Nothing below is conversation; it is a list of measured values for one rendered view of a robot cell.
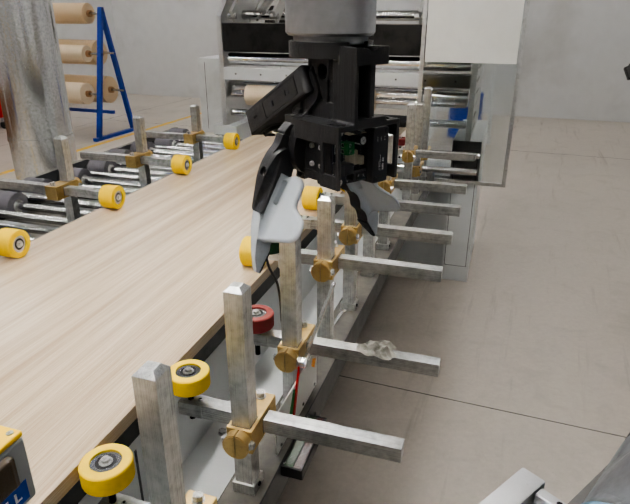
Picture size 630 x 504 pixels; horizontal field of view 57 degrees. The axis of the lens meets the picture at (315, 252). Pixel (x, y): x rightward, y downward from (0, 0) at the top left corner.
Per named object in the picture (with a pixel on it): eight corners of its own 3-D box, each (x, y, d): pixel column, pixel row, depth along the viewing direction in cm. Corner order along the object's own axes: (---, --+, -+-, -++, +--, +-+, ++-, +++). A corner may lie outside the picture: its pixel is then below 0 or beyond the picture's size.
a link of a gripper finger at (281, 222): (264, 279, 47) (315, 179, 48) (226, 257, 52) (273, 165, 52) (289, 290, 50) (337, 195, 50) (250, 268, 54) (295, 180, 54)
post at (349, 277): (355, 325, 180) (360, 175, 161) (352, 330, 177) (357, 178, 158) (344, 323, 181) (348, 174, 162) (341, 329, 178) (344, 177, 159)
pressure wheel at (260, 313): (280, 347, 137) (279, 305, 133) (267, 366, 130) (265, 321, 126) (249, 342, 140) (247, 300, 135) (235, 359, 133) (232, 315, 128)
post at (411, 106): (409, 208, 265) (417, 101, 246) (408, 210, 262) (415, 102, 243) (402, 207, 266) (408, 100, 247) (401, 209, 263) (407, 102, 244)
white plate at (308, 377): (317, 383, 140) (317, 348, 137) (278, 456, 118) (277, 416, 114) (315, 382, 141) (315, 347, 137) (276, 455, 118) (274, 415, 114)
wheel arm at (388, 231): (452, 241, 164) (453, 229, 163) (451, 245, 161) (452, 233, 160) (287, 222, 179) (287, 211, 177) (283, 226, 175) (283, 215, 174)
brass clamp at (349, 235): (368, 230, 175) (369, 215, 173) (357, 247, 163) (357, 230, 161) (348, 228, 176) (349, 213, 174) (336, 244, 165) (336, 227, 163)
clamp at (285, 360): (315, 343, 135) (315, 324, 133) (296, 375, 123) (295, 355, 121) (293, 339, 137) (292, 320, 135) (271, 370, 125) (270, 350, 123)
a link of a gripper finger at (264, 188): (249, 207, 50) (295, 116, 50) (239, 202, 51) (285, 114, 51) (285, 227, 53) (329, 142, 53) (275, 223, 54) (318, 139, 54)
